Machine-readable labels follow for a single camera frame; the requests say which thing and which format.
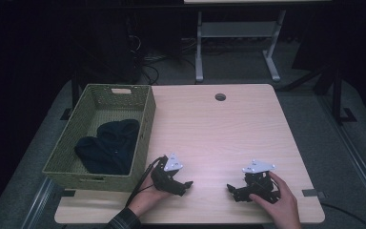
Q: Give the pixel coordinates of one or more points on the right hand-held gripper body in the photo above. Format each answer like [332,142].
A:
[258,186]

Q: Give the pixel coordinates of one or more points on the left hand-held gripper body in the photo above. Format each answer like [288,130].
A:
[166,178]

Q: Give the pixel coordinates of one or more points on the person's left hand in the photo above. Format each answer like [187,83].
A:
[147,197]

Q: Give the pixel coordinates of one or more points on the person's right hand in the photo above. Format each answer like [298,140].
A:
[281,206]

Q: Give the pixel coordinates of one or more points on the dark cloth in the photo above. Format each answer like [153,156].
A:
[111,148]

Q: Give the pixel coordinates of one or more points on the green woven basket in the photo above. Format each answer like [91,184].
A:
[76,178]

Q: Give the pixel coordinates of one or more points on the black metal stand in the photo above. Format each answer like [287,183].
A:
[337,95]
[74,92]

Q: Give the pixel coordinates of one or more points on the dark computer tower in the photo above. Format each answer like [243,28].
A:
[108,47]

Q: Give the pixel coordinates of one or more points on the grey table bracket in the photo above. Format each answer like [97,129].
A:
[313,192]

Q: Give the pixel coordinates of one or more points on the black table bracket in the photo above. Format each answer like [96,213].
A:
[67,193]

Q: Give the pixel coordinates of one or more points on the metal floor rail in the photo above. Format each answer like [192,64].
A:
[355,152]
[36,206]

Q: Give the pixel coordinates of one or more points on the white metal table frame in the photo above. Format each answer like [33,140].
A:
[235,30]

